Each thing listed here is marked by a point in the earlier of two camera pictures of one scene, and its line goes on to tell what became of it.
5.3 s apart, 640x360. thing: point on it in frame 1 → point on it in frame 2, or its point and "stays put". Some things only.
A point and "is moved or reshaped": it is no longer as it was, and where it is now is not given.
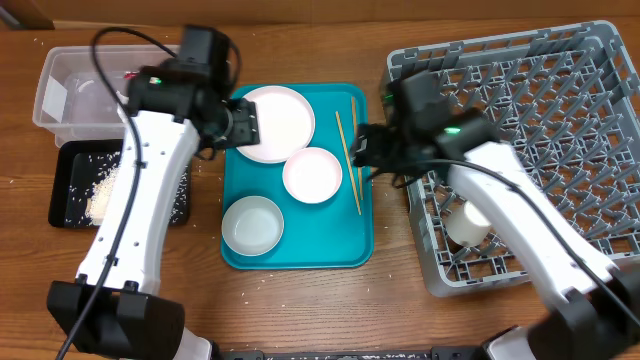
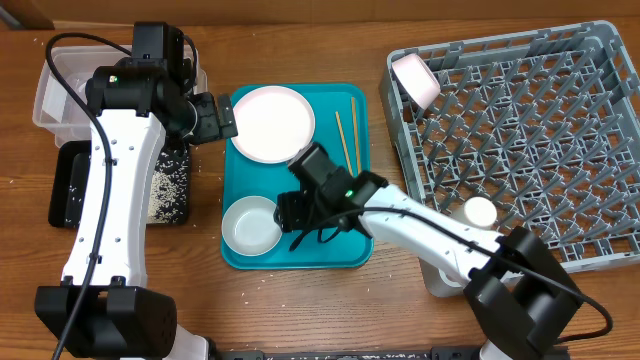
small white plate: (312, 175) is moved or reshaped
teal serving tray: (336, 233) stays put
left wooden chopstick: (348, 162) stays put
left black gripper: (247, 130) → (211, 127)
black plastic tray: (85, 178) stays put
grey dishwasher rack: (567, 99) stays put
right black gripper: (374, 144) → (293, 208)
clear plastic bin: (82, 88) stays put
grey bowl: (252, 225) stays put
